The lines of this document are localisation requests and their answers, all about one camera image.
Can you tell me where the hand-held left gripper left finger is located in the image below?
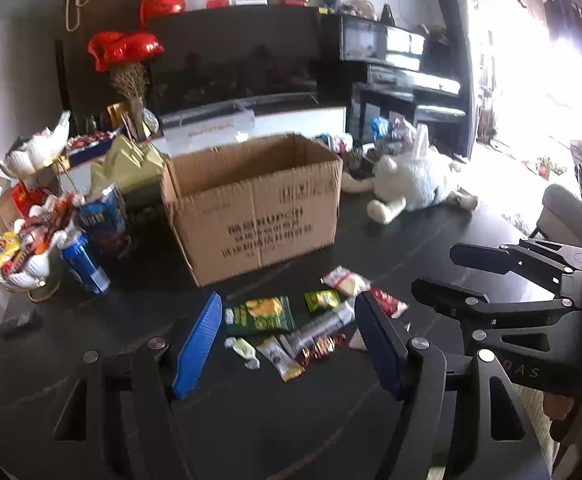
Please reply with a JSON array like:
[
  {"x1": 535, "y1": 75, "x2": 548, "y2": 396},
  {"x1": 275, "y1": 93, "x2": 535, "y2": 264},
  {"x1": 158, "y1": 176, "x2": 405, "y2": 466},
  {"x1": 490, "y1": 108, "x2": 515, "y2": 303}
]
[{"x1": 53, "y1": 291, "x2": 223, "y2": 480}]

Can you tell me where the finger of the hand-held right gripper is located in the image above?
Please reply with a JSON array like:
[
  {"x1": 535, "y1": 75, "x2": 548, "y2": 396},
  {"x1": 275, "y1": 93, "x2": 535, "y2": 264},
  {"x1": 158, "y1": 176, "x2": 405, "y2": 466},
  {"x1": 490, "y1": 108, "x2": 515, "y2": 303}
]
[
  {"x1": 411, "y1": 276, "x2": 582, "y2": 361},
  {"x1": 450, "y1": 238, "x2": 582, "y2": 291}
]

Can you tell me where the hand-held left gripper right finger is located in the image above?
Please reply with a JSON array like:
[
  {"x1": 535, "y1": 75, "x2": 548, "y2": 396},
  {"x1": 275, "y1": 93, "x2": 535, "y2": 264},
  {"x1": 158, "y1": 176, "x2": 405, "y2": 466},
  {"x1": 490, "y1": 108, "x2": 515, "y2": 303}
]
[{"x1": 354, "y1": 290, "x2": 539, "y2": 480}]

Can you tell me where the green cracker packet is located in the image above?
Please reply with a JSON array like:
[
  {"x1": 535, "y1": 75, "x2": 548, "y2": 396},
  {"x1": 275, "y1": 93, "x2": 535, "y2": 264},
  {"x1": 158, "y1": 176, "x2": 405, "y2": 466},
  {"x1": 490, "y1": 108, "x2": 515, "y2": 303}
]
[{"x1": 224, "y1": 296, "x2": 296, "y2": 337}]

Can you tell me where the white packet with red label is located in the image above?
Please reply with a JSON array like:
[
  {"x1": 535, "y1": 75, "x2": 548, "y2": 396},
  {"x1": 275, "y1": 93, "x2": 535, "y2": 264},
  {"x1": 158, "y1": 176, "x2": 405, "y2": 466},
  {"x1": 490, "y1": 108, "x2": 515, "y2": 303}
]
[{"x1": 321, "y1": 266, "x2": 372, "y2": 297}]

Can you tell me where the large cardboard box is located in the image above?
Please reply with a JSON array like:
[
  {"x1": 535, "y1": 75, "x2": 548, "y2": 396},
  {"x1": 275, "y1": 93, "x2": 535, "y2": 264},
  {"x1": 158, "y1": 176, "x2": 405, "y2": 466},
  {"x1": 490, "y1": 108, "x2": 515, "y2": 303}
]
[{"x1": 160, "y1": 133, "x2": 344, "y2": 288}]

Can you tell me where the pale green candy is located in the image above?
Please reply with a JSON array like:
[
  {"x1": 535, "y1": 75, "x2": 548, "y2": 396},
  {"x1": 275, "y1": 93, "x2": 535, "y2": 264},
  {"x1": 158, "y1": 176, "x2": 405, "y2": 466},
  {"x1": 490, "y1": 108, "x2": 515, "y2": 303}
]
[{"x1": 224, "y1": 337, "x2": 262, "y2": 371}]

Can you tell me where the red snack packet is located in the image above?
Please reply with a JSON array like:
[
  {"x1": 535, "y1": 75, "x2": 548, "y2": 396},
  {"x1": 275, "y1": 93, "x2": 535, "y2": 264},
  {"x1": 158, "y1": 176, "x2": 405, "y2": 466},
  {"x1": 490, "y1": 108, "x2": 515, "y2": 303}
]
[{"x1": 369, "y1": 287, "x2": 408, "y2": 319}]

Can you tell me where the red and gold candy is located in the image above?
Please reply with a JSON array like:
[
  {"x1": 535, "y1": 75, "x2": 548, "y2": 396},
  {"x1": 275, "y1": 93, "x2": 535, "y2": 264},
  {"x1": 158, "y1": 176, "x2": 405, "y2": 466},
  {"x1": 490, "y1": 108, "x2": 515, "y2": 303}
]
[{"x1": 298, "y1": 334, "x2": 348, "y2": 363}]

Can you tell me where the silver bar wrapper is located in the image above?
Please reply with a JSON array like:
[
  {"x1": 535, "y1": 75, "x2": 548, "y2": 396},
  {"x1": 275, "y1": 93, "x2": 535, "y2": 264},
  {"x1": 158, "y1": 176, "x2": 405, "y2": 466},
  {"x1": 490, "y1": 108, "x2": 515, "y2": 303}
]
[{"x1": 278, "y1": 302, "x2": 356, "y2": 356}]

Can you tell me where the small green snack packet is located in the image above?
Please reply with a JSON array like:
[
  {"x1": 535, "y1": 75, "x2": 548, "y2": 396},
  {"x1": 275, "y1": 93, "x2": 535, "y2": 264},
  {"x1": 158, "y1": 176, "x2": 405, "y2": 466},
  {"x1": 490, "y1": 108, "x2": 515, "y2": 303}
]
[{"x1": 304, "y1": 290, "x2": 342, "y2": 312}]

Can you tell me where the beige stick packet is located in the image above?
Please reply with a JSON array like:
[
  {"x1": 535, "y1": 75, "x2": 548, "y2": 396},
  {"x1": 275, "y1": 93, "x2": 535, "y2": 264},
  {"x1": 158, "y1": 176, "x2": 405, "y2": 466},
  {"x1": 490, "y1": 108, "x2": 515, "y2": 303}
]
[{"x1": 257, "y1": 336, "x2": 306, "y2": 383}]

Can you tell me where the grey upholstered chair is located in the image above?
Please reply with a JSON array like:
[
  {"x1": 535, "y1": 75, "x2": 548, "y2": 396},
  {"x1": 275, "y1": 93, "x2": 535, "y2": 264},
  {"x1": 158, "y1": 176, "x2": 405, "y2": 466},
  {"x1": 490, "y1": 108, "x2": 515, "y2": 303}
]
[{"x1": 533, "y1": 183, "x2": 582, "y2": 248}]

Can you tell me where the white plush rabbit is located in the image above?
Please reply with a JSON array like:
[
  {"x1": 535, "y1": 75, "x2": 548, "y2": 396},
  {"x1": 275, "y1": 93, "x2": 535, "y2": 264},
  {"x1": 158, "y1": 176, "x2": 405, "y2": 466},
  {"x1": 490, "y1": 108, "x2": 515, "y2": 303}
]
[{"x1": 343, "y1": 125, "x2": 479, "y2": 225}]

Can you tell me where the potted plant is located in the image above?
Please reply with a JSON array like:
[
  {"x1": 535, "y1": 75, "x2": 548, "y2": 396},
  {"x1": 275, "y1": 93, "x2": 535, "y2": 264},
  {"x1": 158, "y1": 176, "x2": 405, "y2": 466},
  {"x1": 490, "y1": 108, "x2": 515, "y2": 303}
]
[{"x1": 536, "y1": 156, "x2": 566, "y2": 180}]

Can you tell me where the blue drink can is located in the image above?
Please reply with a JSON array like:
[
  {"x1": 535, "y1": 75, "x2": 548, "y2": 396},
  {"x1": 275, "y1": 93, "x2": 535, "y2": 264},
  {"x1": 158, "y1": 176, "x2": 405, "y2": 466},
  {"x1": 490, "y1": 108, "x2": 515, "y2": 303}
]
[{"x1": 60, "y1": 234, "x2": 112, "y2": 295}]

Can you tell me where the blue snack bag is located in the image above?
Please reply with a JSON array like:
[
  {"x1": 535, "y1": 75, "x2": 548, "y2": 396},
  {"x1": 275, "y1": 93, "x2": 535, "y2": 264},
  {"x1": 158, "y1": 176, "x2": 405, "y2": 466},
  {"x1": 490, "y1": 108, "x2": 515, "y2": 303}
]
[{"x1": 77, "y1": 183, "x2": 130, "y2": 256}]

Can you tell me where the yellow green cloth bag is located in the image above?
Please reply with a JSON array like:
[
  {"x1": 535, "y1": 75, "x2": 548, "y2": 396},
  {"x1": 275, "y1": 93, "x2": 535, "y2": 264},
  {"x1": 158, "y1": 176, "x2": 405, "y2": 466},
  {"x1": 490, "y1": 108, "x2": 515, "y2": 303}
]
[{"x1": 89, "y1": 135, "x2": 166, "y2": 196}]

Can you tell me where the black piano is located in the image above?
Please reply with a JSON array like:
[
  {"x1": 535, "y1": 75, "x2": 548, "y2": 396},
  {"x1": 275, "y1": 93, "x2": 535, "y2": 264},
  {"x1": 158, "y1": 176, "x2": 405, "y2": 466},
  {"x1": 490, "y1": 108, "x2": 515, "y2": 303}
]
[{"x1": 321, "y1": 14, "x2": 474, "y2": 158}]

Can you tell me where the pile of red snack packets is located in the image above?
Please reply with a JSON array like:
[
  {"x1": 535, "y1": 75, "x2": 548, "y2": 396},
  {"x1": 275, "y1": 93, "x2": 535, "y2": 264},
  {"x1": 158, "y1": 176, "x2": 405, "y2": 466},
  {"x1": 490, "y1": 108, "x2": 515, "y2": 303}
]
[{"x1": 18, "y1": 192, "x2": 84, "y2": 261}]

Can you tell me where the white television cabinet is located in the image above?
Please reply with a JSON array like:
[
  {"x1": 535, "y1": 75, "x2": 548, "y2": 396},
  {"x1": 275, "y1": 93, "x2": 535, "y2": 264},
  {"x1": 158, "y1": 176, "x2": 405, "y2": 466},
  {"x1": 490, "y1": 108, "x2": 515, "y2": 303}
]
[{"x1": 161, "y1": 95, "x2": 348, "y2": 156}]

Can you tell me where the blue box of red candies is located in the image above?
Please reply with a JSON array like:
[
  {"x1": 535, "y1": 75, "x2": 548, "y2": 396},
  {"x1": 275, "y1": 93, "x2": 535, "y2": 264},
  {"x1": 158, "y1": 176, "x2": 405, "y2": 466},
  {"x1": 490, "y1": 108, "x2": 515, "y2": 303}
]
[{"x1": 66, "y1": 130, "x2": 122, "y2": 155}]

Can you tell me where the gold gift bag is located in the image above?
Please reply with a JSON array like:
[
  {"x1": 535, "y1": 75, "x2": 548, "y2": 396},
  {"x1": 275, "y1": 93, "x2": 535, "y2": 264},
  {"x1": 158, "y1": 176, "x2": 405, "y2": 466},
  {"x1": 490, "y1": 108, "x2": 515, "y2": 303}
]
[{"x1": 107, "y1": 102, "x2": 136, "y2": 132}]

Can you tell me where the white shell tiered stand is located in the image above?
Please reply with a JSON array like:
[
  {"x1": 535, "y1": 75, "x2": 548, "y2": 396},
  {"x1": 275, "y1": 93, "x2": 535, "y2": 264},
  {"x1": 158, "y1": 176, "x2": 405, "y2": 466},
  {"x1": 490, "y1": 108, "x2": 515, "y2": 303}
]
[{"x1": 0, "y1": 110, "x2": 88, "y2": 305}]

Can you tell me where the dried flower bouquet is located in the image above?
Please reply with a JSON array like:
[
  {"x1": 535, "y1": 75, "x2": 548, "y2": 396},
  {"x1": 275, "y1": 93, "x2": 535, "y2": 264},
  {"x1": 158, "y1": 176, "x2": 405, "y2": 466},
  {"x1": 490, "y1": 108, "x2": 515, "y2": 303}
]
[{"x1": 110, "y1": 62, "x2": 149, "y2": 141}]

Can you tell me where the brown plush toy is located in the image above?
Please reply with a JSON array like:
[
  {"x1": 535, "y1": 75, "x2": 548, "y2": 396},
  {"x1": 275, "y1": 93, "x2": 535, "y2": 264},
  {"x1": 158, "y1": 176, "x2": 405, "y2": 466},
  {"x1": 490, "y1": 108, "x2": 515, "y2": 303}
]
[{"x1": 348, "y1": 0, "x2": 376, "y2": 20}]

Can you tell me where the black television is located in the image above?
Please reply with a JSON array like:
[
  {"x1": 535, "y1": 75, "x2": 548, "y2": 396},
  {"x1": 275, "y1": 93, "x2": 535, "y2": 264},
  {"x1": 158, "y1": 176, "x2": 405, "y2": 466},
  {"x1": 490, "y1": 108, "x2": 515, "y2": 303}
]
[{"x1": 146, "y1": 6, "x2": 324, "y2": 116}]

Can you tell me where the large red heart balloon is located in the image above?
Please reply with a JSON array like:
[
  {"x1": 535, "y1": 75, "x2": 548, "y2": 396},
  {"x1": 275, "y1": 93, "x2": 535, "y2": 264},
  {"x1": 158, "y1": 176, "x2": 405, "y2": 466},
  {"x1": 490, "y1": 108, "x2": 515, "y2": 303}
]
[{"x1": 88, "y1": 31, "x2": 164, "y2": 72}]

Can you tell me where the small red heart balloon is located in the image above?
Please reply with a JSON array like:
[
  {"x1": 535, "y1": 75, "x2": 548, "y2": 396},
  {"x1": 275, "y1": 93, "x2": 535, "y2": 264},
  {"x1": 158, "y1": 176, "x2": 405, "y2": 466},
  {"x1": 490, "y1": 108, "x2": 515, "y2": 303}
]
[{"x1": 139, "y1": 0, "x2": 186, "y2": 23}]

